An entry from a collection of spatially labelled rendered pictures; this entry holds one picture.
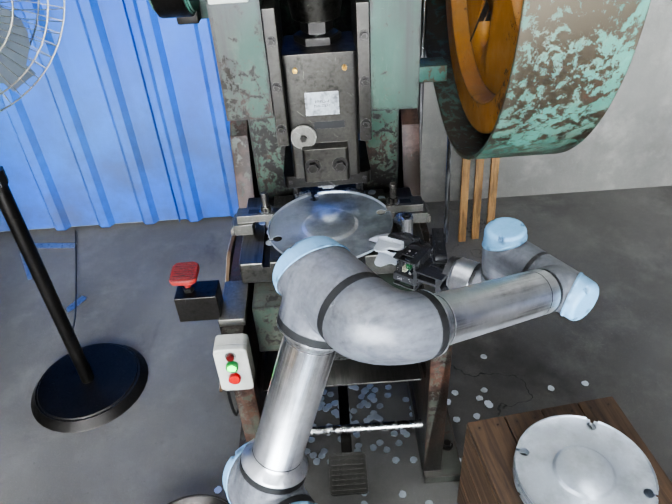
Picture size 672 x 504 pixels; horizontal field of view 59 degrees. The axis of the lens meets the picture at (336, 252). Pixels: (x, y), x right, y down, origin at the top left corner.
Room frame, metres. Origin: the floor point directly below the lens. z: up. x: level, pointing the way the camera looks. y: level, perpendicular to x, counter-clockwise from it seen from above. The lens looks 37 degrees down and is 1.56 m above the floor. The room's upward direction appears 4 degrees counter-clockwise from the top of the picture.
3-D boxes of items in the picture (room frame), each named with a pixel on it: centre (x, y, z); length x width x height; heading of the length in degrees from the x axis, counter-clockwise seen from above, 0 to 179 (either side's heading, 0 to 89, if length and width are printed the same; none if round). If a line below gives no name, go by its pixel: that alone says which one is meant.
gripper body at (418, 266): (0.95, -0.18, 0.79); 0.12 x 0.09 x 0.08; 52
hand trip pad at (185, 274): (1.03, 0.34, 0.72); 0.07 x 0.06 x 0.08; 0
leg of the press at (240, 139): (1.40, 0.28, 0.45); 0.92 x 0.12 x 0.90; 0
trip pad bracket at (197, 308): (1.03, 0.32, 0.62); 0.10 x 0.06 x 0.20; 90
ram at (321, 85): (1.22, 0.01, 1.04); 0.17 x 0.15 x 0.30; 0
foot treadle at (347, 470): (1.12, 0.01, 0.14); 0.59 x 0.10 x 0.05; 0
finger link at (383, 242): (1.02, -0.10, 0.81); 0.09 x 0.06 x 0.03; 52
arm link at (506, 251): (0.84, -0.31, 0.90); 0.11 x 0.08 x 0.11; 32
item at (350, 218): (1.13, 0.01, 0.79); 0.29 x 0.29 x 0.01
